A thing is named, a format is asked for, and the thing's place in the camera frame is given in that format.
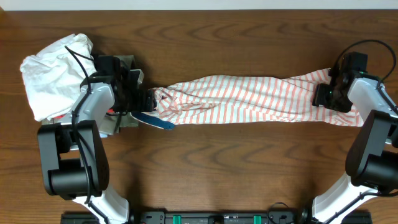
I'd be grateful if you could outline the olive green folded garment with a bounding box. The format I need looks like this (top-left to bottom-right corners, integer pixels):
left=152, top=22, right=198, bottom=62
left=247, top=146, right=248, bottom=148
left=99, top=55, right=139, bottom=138

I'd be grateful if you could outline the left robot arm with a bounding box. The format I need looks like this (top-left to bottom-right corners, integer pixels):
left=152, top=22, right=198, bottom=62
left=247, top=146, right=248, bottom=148
left=37, top=55, right=154, bottom=223

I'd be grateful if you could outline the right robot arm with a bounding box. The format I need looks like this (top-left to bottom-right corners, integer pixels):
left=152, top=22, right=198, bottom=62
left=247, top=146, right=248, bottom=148
left=297, top=52, right=397, bottom=223

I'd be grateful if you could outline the red white striped shirt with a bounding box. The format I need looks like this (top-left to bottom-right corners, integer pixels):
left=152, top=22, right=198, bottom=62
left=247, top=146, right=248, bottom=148
left=133, top=69, right=363, bottom=129

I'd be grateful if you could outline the navy and red folded garment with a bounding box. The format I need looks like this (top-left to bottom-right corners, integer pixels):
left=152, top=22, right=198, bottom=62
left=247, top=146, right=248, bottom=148
left=54, top=109, right=116, bottom=119

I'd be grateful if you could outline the white crumpled garment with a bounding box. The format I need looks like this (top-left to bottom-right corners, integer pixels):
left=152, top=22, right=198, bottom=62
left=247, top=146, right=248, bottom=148
left=20, top=34, right=96, bottom=121

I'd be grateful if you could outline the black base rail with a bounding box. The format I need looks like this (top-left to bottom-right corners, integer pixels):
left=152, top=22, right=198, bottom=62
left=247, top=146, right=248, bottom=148
left=60, top=207, right=373, bottom=224

